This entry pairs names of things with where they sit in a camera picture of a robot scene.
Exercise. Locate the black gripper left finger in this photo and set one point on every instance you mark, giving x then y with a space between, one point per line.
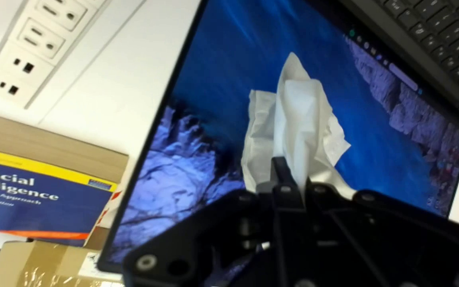
214 240

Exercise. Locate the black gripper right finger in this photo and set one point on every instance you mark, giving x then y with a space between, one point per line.
389 240

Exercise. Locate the white paper napkin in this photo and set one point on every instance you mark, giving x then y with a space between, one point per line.
298 117

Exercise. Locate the black laptop with blue wallpaper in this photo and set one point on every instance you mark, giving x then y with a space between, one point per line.
230 53

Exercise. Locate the brown cardboard box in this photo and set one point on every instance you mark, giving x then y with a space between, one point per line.
43 264

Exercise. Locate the blue artificial intelligence textbook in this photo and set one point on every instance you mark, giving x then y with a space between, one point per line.
32 202

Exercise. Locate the white power outlet strip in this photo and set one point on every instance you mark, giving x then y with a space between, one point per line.
32 58

